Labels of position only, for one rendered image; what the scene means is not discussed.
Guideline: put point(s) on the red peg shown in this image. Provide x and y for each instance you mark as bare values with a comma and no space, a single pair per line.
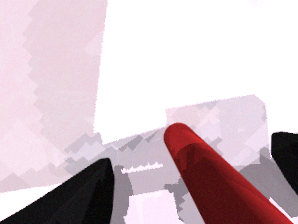
221,194

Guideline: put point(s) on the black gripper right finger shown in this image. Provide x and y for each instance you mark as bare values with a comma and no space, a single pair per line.
284,149

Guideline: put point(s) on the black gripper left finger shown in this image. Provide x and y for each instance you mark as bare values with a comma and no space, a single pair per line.
86,198

